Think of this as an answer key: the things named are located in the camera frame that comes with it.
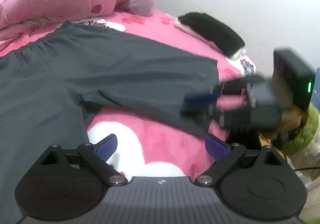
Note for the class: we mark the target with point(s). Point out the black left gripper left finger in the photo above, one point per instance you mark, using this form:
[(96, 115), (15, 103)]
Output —
[(66, 183)]

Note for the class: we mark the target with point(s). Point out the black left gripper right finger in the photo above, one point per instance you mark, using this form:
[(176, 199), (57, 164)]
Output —
[(257, 184)]

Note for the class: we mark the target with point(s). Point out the black elastic-waist trousers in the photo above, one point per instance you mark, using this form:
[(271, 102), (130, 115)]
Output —
[(52, 88)]

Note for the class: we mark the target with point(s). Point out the person's right hand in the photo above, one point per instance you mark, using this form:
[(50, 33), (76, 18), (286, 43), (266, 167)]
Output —
[(291, 122)]

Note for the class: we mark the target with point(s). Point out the black folded garment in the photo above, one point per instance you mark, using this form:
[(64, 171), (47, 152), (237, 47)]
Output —
[(212, 32)]

